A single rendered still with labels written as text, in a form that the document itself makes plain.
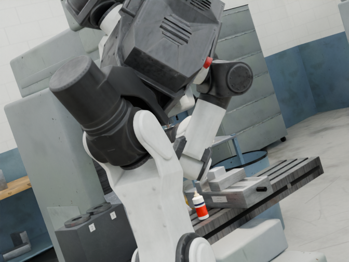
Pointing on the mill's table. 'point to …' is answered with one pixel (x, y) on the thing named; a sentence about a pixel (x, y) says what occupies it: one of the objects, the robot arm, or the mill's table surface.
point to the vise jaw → (227, 179)
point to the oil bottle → (200, 206)
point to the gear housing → (91, 38)
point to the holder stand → (97, 235)
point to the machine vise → (231, 193)
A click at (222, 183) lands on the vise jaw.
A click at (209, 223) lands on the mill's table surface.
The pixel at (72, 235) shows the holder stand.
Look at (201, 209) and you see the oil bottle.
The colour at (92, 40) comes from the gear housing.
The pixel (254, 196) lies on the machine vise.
